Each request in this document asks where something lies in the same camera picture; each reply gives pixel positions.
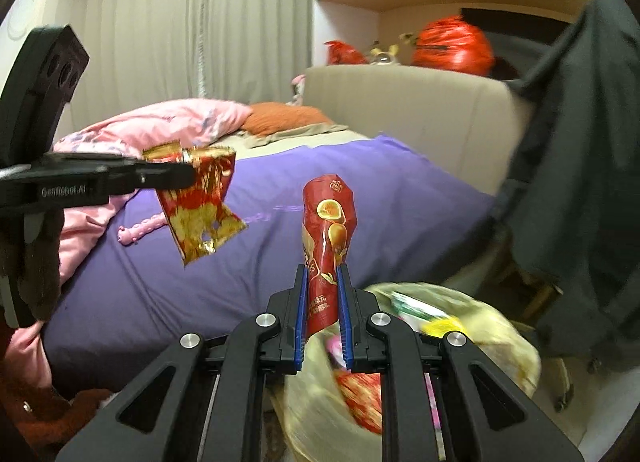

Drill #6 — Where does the purple blanket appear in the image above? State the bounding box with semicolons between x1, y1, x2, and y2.
41;135;494;396

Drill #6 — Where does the orange pillow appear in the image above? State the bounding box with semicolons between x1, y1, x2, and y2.
241;102;333;136

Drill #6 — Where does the beige bed sheet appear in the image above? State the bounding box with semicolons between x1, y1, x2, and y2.
215;123;367;160

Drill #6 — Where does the white yellow-eared toy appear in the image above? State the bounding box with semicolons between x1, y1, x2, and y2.
368;41;399;66

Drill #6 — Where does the small red plastic bag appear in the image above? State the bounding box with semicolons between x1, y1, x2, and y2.
324;40;369;66

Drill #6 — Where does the red gold paper cup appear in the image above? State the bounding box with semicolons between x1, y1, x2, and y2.
142;141;246;264

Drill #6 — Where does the black jacket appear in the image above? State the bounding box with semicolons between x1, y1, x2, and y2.
495;0;639;371

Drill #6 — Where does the pink plush toy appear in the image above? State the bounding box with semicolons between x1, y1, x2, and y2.
288;74;306;106

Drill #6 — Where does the red quail egg pouch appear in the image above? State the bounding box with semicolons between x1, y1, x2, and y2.
302;174;357;338

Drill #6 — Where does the grey curtain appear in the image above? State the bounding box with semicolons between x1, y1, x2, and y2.
70;0;311;130

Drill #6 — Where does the beige trash bag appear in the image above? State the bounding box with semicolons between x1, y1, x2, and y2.
271;282;541;461

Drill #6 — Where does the large red plastic bag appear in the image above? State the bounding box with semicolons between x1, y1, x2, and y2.
411;16;495;77

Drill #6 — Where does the beige padded headboard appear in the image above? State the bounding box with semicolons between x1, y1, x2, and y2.
303;66;533;195

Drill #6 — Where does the pink plastic spoon toy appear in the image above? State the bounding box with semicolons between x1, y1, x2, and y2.
117;213;167;247

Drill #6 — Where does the pink floral duvet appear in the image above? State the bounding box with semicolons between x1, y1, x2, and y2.
1;98;252;390

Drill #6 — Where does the left hand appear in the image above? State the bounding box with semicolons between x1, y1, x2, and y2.
1;209;64;321

